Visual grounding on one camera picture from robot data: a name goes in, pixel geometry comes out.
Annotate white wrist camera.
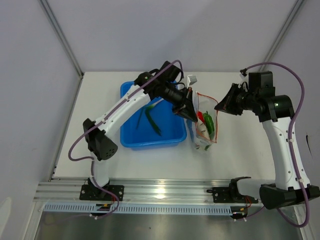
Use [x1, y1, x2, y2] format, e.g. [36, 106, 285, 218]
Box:
[186, 75, 198, 88]
[239, 68, 249, 85]

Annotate toy napa cabbage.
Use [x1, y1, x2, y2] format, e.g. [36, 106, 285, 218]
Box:
[203, 130, 216, 151]

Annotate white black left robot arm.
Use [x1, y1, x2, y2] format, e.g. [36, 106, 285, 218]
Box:
[83, 61, 198, 200]

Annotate aluminium frame rail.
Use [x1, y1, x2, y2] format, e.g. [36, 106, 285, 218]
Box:
[33, 177, 303, 203]

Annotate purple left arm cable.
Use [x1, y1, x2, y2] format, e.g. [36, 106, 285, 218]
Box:
[68, 59, 185, 191]

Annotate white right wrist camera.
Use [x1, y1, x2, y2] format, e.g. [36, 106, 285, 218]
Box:
[239, 68, 249, 85]

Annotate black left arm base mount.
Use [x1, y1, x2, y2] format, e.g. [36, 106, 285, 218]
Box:
[79, 178, 125, 202]

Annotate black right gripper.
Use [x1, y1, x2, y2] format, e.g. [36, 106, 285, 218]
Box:
[214, 83, 258, 116]

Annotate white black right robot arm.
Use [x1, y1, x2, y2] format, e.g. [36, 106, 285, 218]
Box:
[215, 71, 320, 210]

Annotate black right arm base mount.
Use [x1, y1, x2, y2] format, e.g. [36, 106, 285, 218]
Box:
[206, 176, 259, 204]

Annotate small green toy pepper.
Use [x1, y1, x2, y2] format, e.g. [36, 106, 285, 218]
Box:
[203, 112, 215, 134]

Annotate toy green onion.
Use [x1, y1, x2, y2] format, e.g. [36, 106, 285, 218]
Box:
[135, 98, 163, 136]

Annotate blue plastic bin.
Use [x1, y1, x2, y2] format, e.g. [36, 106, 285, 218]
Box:
[120, 97, 187, 150]

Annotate slotted grey cable duct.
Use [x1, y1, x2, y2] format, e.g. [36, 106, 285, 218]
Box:
[43, 202, 233, 216]

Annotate clear zip bag orange zipper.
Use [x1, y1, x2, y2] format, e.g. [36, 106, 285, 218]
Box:
[186, 91, 218, 151]

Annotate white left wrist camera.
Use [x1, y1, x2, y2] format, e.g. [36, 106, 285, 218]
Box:
[186, 75, 198, 88]

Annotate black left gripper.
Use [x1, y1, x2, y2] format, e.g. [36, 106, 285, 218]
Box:
[162, 83, 198, 124]

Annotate grey toy fish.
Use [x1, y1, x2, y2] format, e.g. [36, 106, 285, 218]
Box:
[197, 123, 210, 140]

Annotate red toy chili pepper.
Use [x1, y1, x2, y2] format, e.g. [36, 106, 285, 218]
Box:
[197, 111, 205, 124]

